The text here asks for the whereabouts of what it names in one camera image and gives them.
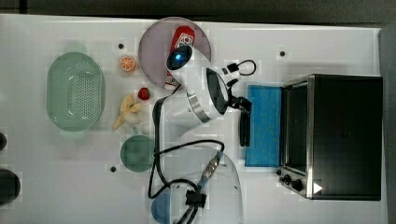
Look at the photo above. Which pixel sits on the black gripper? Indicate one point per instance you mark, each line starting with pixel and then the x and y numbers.
pixel 241 103

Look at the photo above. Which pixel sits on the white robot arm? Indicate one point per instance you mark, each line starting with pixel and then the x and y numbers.
pixel 206 95

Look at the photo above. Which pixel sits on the black toaster oven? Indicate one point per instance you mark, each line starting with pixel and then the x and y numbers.
pixel 331 137

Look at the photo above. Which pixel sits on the red plush ketchup bottle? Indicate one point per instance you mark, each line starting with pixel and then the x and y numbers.
pixel 183 36

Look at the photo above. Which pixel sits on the red strawberry toy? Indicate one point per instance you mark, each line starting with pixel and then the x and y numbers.
pixel 144 94

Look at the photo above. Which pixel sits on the grey round plate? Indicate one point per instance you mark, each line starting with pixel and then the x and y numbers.
pixel 155 44

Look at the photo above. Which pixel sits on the yellow banana toy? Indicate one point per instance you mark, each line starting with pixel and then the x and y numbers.
pixel 129 110

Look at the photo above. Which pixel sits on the green cup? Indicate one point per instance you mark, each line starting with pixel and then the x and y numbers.
pixel 136 153

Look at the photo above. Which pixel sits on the orange slice toy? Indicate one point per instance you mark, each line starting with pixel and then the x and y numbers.
pixel 127 63

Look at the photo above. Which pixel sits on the blue cup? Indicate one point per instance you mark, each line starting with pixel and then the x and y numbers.
pixel 160 208

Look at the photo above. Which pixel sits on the green colander basket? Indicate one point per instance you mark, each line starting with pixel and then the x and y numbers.
pixel 75 92

